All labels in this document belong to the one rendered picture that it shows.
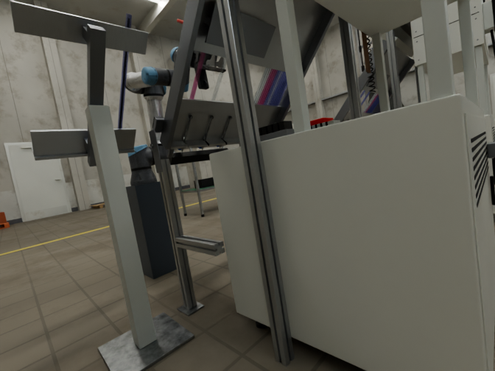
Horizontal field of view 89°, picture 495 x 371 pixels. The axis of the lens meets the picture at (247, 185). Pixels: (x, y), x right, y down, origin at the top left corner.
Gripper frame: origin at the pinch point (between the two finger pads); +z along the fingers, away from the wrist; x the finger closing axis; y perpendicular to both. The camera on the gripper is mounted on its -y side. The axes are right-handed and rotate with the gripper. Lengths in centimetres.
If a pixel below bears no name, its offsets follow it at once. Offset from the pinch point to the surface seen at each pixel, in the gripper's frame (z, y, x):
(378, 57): 42, 18, 45
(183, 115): -2.7, -18.8, -14.0
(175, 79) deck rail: 1.0, -5.2, -21.1
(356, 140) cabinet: 69, -5, -21
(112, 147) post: 4, -28, -44
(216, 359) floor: 59, -77, -35
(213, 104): -1.4, -13.7, -0.8
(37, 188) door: -740, -417, 12
